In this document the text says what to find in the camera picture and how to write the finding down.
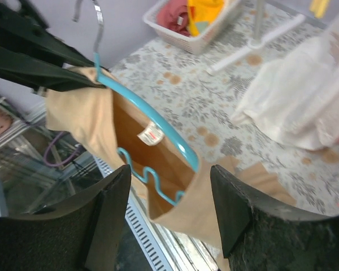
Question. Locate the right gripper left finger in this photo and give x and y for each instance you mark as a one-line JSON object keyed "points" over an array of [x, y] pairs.
{"points": [[81, 232]]}

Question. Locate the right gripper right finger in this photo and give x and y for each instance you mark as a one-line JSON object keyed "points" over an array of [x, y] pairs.
{"points": [[259, 232]]}

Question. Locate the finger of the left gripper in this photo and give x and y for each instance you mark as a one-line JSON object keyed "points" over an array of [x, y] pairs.
{"points": [[33, 73], [25, 31]]}

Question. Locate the beige t shirt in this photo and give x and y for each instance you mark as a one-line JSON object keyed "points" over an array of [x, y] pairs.
{"points": [[113, 129]]}

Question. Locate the blue hanger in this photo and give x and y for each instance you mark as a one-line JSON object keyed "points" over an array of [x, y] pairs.
{"points": [[184, 149]]}

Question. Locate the white printed t shirt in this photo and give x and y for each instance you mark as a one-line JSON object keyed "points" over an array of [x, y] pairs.
{"points": [[295, 100]]}

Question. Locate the yellow hanger right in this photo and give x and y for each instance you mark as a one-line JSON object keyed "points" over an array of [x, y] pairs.
{"points": [[319, 7]]}

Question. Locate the dusty pink garment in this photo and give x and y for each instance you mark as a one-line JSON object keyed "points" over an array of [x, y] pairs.
{"points": [[174, 16]]}

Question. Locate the left white basket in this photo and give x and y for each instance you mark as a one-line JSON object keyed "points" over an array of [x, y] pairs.
{"points": [[194, 45]]}

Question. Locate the yellow garment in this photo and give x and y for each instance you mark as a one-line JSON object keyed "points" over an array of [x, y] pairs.
{"points": [[202, 13]]}

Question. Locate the white clothes rack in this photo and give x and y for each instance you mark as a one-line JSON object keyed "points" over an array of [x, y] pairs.
{"points": [[258, 40]]}

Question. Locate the metal rail base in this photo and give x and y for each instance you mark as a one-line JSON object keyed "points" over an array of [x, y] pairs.
{"points": [[28, 185]]}

